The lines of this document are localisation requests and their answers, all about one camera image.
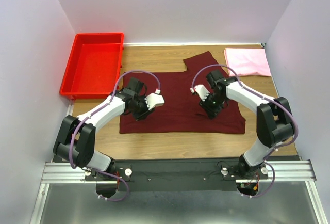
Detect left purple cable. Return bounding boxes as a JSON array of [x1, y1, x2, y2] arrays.
[[69, 70, 162, 202]]

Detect red plastic bin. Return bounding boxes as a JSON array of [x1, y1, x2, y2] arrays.
[[59, 33, 124, 100]]

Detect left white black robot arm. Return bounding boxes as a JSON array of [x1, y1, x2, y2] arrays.
[[53, 78, 154, 180]]

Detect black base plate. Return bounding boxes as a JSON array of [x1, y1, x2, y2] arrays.
[[85, 158, 269, 193]]

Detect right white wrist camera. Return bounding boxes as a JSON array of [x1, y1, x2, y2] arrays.
[[192, 84, 210, 102]]

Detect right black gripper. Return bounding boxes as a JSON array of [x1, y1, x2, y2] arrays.
[[198, 92, 225, 120]]

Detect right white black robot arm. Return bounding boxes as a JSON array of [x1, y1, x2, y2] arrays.
[[190, 70, 298, 179]]

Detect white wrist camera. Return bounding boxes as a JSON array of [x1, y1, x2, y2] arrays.
[[145, 93, 164, 110], [192, 84, 210, 102]]

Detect folded pink t shirt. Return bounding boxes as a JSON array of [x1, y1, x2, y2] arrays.
[[224, 48, 271, 77]]

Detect aluminium frame rail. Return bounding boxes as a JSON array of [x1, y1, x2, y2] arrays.
[[41, 161, 317, 184]]

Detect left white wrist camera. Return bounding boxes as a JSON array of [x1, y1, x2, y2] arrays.
[[145, 93, 164, 110]]

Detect maroon t shirt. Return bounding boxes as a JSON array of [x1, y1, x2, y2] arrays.
[[119, 51, 246, 134]]

